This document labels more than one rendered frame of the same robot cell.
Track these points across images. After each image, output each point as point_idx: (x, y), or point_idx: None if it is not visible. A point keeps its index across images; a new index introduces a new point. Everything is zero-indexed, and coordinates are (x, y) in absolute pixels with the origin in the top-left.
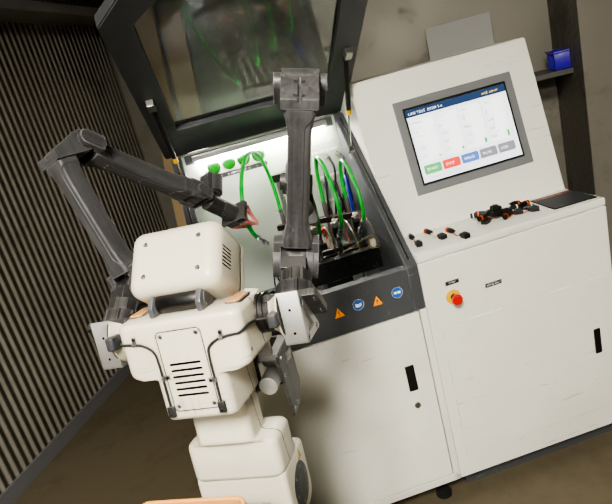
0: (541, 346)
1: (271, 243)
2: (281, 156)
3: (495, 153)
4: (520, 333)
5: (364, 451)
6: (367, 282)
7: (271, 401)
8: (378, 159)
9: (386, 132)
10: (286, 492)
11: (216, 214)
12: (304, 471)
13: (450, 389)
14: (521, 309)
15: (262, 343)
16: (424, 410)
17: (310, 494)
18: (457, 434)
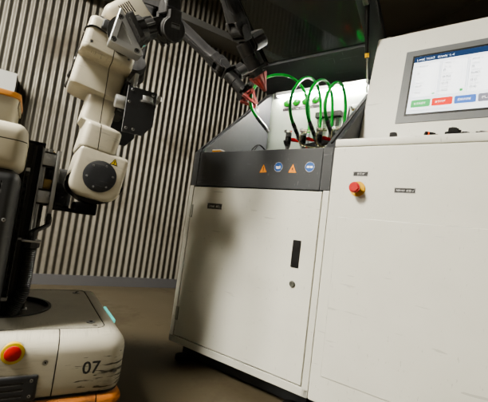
0: (448, 295)
1: None
2: (330, 103)
3: None
4: (423, 263)
5: (239, 301)
6: (290, 150)
7: (202, 218)
8: (375, 91)
9: (391, 72)
10: (76, 158)
11: (230, 84)
12: (110, 175)
13: (326, 286)
14: (431, 234)
15: (108, 53)
16: (296, 293)
17: (107, 197)
18: (317, 342)
